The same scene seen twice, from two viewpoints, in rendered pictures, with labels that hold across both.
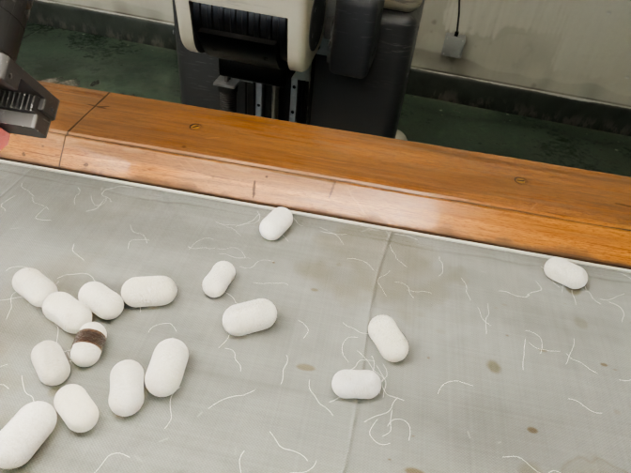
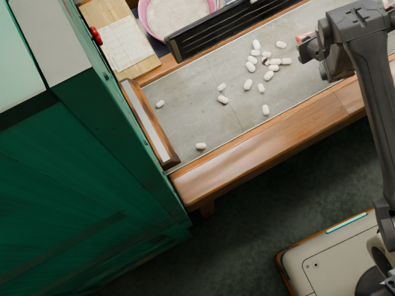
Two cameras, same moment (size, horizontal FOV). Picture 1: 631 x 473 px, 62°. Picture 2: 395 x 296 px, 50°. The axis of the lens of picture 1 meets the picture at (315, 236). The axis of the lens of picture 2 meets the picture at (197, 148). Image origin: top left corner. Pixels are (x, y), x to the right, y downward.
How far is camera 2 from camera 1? 1.22 m
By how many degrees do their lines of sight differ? 63
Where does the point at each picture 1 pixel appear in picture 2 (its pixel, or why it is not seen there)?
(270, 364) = (237, 82)
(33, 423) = (255, 44)
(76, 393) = (255, 52)
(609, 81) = not seen: outside the picture
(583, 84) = not seen: outside the picture
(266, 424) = (229, 73)
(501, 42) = not seen: outside the picture
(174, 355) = (250, 66)
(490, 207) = (226, 150)
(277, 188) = (275, 120)
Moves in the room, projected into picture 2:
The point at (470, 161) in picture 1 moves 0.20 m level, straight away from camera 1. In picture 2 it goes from (240, 166) to (261, 230)
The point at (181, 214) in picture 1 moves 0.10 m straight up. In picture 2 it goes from (287, 99) to (293, 87)
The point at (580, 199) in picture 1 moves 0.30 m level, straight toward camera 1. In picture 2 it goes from (207, 172) to (201, 81)
